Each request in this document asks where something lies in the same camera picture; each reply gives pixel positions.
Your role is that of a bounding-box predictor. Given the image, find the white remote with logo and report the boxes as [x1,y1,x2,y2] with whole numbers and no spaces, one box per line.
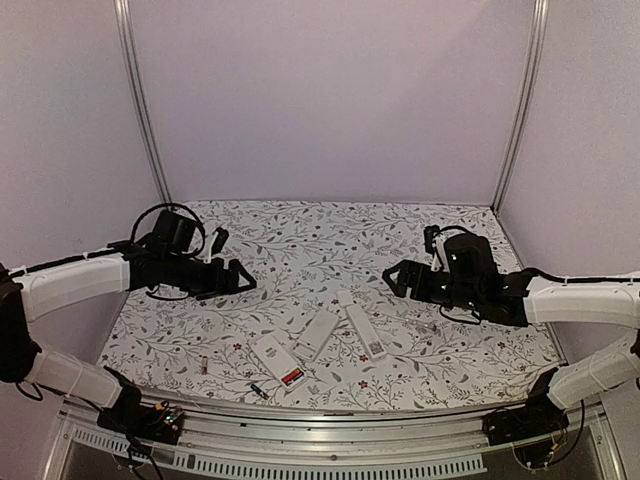
[250,334,307,391]

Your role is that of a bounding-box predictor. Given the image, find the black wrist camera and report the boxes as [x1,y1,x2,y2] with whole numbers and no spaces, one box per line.
[204,227,229,264]
[423,225,441,256]

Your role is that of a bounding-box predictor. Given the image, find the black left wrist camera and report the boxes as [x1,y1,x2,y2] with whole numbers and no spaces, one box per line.
[204,227,229,264]

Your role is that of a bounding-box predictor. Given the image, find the aluminium back left frame post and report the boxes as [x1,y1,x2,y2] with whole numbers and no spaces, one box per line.
[113,0,173,202]

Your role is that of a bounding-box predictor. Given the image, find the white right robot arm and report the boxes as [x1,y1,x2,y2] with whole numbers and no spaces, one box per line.
[382,225,639,436]

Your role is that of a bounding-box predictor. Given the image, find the aluminium back right frame post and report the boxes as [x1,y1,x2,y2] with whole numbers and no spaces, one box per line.
[491,0,549,217]

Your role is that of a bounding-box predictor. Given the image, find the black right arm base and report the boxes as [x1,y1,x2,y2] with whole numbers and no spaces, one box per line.
[482,367,569,470]

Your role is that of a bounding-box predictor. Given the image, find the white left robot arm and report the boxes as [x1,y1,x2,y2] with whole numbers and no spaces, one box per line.
[1,202,257,434]

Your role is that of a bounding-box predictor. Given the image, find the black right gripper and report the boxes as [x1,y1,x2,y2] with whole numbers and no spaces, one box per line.
[384,258,482,311]

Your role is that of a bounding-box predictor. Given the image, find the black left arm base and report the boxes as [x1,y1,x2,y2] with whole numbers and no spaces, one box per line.
[97,367,184,445]

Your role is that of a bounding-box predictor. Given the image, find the white remote with QR label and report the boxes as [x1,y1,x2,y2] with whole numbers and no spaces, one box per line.
[346,304,387,361]

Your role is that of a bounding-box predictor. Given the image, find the red batteries in remote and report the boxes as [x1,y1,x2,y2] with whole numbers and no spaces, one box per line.
[281,368,305,388]

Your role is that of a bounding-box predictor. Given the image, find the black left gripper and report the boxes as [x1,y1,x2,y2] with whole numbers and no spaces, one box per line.
[164,252,257,301]

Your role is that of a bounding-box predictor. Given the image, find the white remote control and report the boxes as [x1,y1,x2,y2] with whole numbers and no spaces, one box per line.
[291,310,340,361]

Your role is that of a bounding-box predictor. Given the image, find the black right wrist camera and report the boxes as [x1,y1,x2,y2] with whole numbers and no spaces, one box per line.
[423,225,441,256]

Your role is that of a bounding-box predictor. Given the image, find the aluminium front rail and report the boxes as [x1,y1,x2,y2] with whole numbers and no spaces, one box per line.
[44,388,634,479]

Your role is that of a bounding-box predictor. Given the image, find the aluminium frame post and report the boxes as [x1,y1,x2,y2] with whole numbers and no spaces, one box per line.
[491,0,549,217]
[113,0,173,202]

